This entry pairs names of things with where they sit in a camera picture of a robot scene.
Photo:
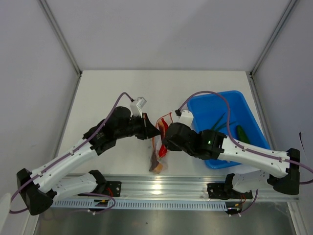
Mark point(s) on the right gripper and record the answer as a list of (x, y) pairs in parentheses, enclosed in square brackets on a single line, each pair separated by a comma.
[(170, 146)]

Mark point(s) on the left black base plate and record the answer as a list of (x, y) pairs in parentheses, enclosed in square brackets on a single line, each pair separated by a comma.
[(113, 188)]

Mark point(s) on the aluminium frame post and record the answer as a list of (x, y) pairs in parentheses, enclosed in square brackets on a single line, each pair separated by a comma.
[(59, 35), (282, 22)]

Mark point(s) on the green onion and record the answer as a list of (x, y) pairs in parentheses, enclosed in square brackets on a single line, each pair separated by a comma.
[(217, 125)]

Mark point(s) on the white slotted cable duct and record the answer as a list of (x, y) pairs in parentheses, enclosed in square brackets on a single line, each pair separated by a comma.
[(96, 204)]

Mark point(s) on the clear zip top bag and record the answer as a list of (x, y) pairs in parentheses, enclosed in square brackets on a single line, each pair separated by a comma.
[(168, 118)]

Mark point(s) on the left aluminium frame post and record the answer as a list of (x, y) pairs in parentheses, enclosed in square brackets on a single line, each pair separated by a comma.
[(59, 35)]

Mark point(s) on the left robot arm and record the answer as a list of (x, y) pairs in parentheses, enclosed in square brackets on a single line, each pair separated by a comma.
[(41, 187)]

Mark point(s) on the blue plastic tray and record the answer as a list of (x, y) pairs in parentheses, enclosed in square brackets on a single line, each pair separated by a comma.
[(207, 108)]

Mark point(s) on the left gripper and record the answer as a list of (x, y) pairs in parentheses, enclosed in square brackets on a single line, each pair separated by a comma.
[(147, 129)]

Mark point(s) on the green cucumber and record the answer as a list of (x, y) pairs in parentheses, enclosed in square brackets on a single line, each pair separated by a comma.
[(242, 136)]

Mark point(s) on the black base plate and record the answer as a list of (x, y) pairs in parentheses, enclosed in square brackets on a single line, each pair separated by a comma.
[(113, 188), (218, 191)]

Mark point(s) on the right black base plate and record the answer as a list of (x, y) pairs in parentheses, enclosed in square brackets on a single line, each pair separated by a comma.
[(218, 191)]

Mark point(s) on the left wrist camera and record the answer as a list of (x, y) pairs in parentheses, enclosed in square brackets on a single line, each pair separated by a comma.
[(137, 105)]

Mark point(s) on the red chili pepper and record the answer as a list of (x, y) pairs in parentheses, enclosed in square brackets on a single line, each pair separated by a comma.
[(163, 127)]

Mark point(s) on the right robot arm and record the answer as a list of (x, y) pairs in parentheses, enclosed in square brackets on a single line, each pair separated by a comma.
[(278, 169)]

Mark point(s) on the right aluminium frame post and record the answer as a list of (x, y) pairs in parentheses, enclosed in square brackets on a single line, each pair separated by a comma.
[(282, 22)]

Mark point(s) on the aluminium mounting rail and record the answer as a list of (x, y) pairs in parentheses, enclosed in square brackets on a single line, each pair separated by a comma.
[(154, 187)]

